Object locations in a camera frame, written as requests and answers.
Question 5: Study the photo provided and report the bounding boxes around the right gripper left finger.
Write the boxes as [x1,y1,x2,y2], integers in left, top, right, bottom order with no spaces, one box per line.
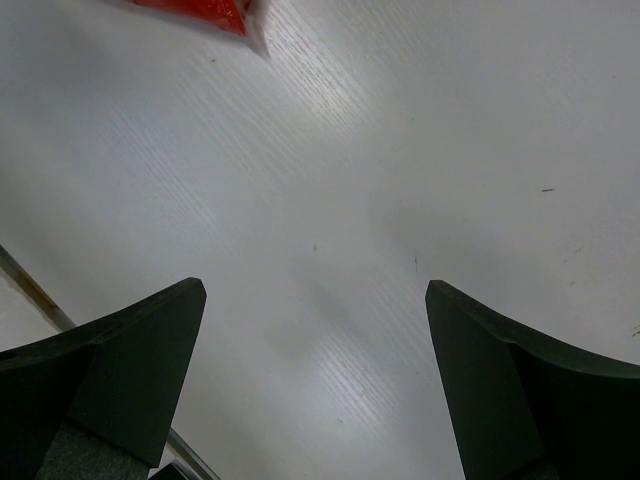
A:
[0,277,208,480]

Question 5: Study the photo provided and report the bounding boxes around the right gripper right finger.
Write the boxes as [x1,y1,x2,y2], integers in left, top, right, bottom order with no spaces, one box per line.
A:
[425,280,639,479]

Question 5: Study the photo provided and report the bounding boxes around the red spaghetti pack with barcode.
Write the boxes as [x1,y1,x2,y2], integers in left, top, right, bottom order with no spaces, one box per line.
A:
[104,0,270,59]

